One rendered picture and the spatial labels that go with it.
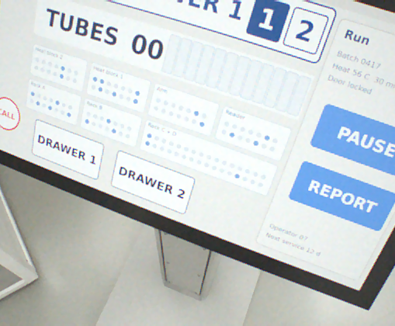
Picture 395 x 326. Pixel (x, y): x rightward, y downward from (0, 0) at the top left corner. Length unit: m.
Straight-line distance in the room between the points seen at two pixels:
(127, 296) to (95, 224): 0.31
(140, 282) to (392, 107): 1.14
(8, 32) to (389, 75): 0.40
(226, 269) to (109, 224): 0.47
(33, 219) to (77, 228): 0.18
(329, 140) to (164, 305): 1.07
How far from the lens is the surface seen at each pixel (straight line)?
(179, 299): 1.38
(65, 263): 1.50
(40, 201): 1.62
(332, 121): 0.39
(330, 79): 0.38
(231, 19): 0.39
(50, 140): 0.49
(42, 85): 0.48
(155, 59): 0.41
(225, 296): 1.39
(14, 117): 0.51
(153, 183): 0.44
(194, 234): 0.45
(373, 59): 0.39
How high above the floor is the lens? 1.39
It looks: 60 degrees down
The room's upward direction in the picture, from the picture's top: 5 degrees clockwise
